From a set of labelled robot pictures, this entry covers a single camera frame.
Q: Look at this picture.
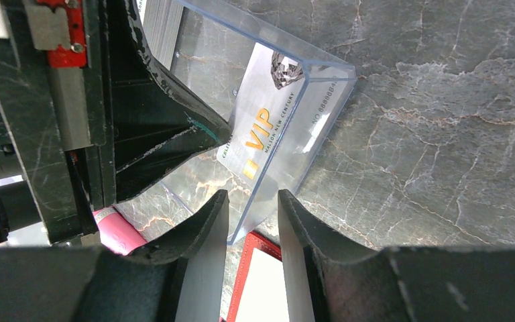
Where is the stack of silver VIP cards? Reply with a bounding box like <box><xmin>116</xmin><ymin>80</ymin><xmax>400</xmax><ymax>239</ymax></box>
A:
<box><xmin>137</xmin><ymin>0</ymin><xmax>184</xmax><ymax>70</ymax></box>

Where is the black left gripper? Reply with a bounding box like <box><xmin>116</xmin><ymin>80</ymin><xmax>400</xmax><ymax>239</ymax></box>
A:
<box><xmin>0</xmin><ymin>1</ymin><xmax>232</xmax><ymax>244</ymax></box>

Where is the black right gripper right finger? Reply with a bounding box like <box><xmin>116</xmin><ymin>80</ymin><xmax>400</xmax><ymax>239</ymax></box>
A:
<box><xmin>278</xmin><ymin>190</ymin><xmax>515</xmax><ymax>321</ymax></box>

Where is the red leather card holder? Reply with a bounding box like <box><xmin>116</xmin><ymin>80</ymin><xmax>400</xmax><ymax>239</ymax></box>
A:
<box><xmin>220</xmin><ymin>232</ymin><xmax>290</xmax><ymax>321</ymax></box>

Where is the clear plastic card box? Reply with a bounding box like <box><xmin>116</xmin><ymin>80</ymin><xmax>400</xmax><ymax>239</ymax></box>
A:
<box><xmin>137</xmin><ymin>1</ymin><xmax>357</xmax><ymax>245</ymax></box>

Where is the pink cylindrical wand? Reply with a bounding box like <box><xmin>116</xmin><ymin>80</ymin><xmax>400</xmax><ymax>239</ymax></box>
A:
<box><xmin>93</xmin><ymin>207</ymin><xmax>147</xmax><ymax>255</ymax></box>

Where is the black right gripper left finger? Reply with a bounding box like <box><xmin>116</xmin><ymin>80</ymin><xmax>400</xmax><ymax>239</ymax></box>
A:
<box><xmin>0</xmin><ymin>189</ymin><xmax>229</xmax><ymax>321</ymax></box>

